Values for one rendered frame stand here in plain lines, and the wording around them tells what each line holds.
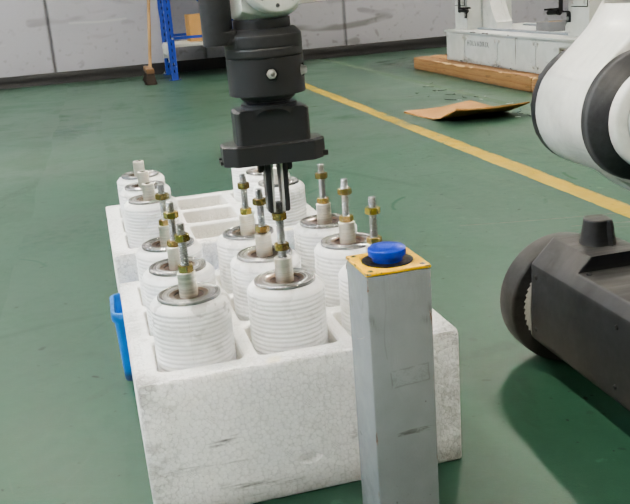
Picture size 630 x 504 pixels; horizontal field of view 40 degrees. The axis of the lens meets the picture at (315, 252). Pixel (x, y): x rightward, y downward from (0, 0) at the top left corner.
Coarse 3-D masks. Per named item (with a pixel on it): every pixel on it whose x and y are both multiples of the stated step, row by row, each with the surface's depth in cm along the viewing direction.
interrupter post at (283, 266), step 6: (276, 258) 105; (282, 258) 105; (288, 258) 105; (276, 264) 105; (282, 264) 105; (288, 264) 105; (276, 270) 106; (282, 270) 105; (288, 270) 105; (276, 276) 106; (282, 276) 105; (288, 276) 106; (282, 282) 106
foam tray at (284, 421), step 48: (144, 336) 112; (240, 336) 109; (336, 336) 107; (144, 384) 98; (192, 384) 99; (240, 384) 100; (288, 384) 102; (336, 384) 104; (144, 432) 99; (192, 432) 100; (240, 432) 102; (288, 432) 104; (336, 432) 105; (192, 480) 102; (240, 480) 104; (288, 480) 105; (336, 480) 107
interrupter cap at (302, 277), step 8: (264, 272) 109; (272, 272) 109; (296, 272) 108; (304, 272) 108; (312, 272) 107; (256, 280) 106; (264, 280) 106; (272, 280) 107; (296, 280) 106; (304, 280) 105; (312, 280) 105; (264, 288) 104; (272, 288) 103; (280, 288) 103; (288, 288) 103; (296, 288) 103
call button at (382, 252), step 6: (372, 246) 90; (378, 246) 90; (384, 246) 90; (390, 246) 90; (396, 246) 90; (402, 246) 90; (372, 252) 89; (378, 252) 89; (384, 252) 88; (390, 252) 88; (396, 252) 89; (402, 252) 89; (372, 258) 90; (378, 258) 89; (384, 258) 89; (390, 258) 88; (396, 258) 89; (402, 258) 90
